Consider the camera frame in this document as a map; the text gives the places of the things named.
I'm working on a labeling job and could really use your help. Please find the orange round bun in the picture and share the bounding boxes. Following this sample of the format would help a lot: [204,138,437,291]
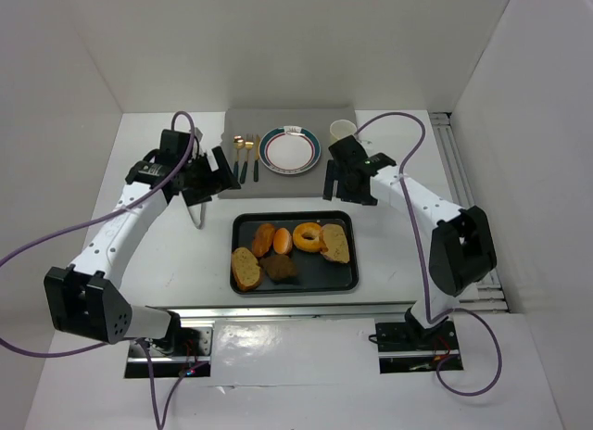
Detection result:
[272,228,293,255]

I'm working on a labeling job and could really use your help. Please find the aluminium rail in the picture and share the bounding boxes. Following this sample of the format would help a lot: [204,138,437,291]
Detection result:
[170,303,410,320]
[429,112,509,313]

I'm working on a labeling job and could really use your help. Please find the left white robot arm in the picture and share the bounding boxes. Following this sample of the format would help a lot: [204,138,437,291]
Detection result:
[44,130,240,351]

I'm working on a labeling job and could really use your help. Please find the purple cable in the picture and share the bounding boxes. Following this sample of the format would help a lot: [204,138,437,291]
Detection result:
[354,111,502,397]
[0,110,209,430]

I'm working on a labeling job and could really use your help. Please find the aluminium rail right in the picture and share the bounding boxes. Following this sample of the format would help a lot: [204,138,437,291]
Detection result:
[429,112,509,313]

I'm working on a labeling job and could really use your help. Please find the black tray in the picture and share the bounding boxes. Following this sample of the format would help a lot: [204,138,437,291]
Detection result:
[230,210,359,297]

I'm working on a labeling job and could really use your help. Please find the bread slice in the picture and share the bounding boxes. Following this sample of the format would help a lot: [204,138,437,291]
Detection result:
[320,224,350,264]
[231,247,264,292]

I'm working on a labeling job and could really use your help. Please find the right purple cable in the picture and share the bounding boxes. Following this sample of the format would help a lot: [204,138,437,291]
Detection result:
[354,111,502,397]

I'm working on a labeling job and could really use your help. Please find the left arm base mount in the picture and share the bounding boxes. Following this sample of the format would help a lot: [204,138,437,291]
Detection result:
[124,325,213,379]

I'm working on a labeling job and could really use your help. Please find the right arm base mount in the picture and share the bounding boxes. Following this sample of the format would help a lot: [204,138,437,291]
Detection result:
[368,321,463,374]

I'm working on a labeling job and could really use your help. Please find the gold fork green handle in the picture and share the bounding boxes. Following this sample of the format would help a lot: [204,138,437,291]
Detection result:
[239,134,254,184]

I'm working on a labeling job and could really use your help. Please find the aluminium rail front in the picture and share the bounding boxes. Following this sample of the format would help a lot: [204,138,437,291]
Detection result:
[170,303,410,320]

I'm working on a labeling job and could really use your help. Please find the gold knife green handle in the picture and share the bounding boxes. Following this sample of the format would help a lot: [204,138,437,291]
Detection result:
[253,135,260,183]

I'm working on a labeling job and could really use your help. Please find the brown oblong bread roll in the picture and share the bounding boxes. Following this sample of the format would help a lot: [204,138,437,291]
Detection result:
[251,223,276,258]

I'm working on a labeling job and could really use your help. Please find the grey placemat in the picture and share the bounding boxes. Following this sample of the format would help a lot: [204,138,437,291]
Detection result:
[219,106,356,199]

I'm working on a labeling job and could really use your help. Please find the white plate green red rim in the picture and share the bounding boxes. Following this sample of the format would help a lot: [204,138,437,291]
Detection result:
[259,126,322,176]

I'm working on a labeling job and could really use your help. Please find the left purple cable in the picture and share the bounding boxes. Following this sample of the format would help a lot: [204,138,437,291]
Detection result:
[0,110,209,430]

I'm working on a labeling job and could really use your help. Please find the gold spoon green handle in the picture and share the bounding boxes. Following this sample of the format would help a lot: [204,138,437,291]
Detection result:
[233,135,245,179]

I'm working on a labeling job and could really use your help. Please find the bread slice right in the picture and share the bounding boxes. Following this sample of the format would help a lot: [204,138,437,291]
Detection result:
[320,224,350,264]

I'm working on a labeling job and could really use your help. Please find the glazed donut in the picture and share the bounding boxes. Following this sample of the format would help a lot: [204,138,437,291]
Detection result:
[293,222,322,253]

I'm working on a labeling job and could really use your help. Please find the dark brown bread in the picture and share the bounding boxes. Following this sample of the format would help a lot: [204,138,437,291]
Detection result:
[259,255,298,282]

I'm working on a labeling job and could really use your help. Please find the pale green mug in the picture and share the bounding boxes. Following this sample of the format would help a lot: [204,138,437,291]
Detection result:
[330,120,358,143]

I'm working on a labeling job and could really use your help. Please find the bread slice left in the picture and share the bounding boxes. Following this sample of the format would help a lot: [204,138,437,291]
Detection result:
[231,247,264,292]

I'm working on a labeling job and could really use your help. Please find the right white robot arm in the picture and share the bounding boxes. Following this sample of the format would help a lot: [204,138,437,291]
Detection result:
[323,136,498,336]

